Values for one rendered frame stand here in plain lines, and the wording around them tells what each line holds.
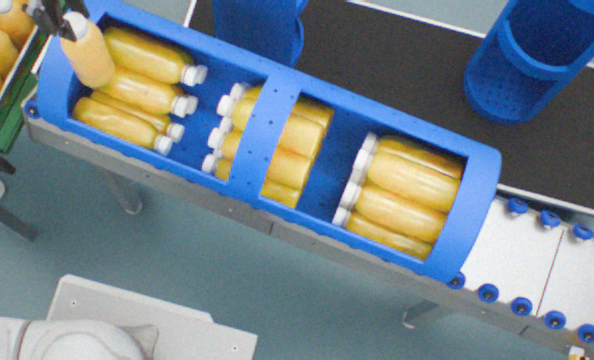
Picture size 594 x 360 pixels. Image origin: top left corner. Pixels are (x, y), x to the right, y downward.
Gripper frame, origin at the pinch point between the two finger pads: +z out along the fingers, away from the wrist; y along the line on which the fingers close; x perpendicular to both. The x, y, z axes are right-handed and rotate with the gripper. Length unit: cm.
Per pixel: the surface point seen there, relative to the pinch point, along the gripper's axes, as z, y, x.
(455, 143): 26, 14, -67
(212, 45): 26.8, 14.7, -16.7
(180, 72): 34.5, 9.8, -11.5
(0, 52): 42.1, 1.7, 26.9
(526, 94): 130, 80, -96
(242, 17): 85, 48, -8
